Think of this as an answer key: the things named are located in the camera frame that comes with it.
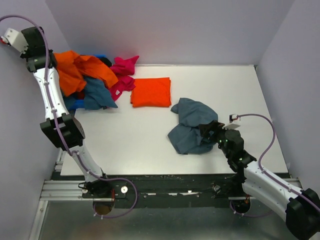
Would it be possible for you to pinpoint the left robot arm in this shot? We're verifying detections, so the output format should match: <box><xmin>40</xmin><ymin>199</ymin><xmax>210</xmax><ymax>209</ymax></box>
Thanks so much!
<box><xmin>21</xmin><ymin>26</ymin><xmax>113</xmax><ymax>198</ymax></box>

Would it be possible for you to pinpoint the teal blue t-shirt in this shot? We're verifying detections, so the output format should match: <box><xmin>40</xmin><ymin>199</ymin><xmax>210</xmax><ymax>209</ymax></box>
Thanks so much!
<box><xmin>63</xmin><ymin>76</ymin><xmax>118</xmax><ymax>111</ymax></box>

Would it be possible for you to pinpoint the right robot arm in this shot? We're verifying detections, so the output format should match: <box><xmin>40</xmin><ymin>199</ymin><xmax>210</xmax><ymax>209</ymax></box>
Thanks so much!
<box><xmin>198</xmin><ymin>120</ymin><xmax>320</xmax><ymax>240</ymax></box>

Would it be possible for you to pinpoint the magenta t-shirt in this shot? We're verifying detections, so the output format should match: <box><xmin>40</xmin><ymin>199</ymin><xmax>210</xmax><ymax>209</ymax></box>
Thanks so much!
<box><xmin>109</xmin><ymin>55</ymin><xmax>140</xmax><ymax>101</ymax></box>

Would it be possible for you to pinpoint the crumpled orange t-shirt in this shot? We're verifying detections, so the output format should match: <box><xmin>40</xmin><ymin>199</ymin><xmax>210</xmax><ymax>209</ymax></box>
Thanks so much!
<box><xmin>54</xmin><ymin>50</ymin><xmax>118</xmax><ymax>97</ymax></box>

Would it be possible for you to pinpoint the orange t-shirt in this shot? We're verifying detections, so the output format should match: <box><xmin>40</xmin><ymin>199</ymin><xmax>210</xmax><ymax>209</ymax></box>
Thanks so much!
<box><xmin>130</xmin><ymin>77</ymin><xmax>172</xmax><ymax>108</ymax></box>
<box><xmin>54</xmin><ymin>50</ymin><xmax>118</xmax><ymax>97</ymax></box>

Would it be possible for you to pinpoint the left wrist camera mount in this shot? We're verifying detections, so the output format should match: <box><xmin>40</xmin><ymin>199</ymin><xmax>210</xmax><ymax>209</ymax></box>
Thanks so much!
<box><xmin>0</xmin><ymin>27</ymin><xmax>28</xmax><ymax>53</ymax></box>

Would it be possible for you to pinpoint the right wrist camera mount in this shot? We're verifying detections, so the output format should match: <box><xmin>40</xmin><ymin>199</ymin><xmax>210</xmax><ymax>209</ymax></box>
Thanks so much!
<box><xmin>222</xmin><ymin>114</ymin><xmax>241</xmax><ymax>130</ymax></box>

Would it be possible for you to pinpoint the grey-blue t-shirt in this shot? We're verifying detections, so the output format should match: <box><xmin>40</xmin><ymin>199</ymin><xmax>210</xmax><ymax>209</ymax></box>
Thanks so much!
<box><xmin>167</xmin><ymin>97</ymin><xmax>218</xmax><ymax>155</ymax></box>

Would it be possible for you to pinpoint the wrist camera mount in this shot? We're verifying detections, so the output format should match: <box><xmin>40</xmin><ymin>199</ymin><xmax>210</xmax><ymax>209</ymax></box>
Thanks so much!
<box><xmin>0</xmin><ymin>27</ymin><xmax>28</xmax><ymax>53</ymax></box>
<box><xmin>222</xmin><ymin>114</ymin><xmax>241</xmax><ymax>130</ymax></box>

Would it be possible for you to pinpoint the aluminium extrusion frame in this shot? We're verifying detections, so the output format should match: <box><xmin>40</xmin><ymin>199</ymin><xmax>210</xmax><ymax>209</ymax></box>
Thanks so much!
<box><xmin>29</xmin><ymin>150</ymin><xmax>110</xmax><ymax>240</ymax></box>

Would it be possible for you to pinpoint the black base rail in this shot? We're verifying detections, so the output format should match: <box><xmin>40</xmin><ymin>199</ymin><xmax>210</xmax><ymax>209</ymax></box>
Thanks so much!
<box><xmin>82</xmin><ymin>174</ymin><xmax>247</xmax><ymax>209</ymax></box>

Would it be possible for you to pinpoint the black garment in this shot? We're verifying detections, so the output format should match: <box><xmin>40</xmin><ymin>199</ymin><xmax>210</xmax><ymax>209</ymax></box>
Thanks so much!
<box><xmin>99</xmin><ymin>57</ymin><xmax>113</xmax><ymax>68</ymax></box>

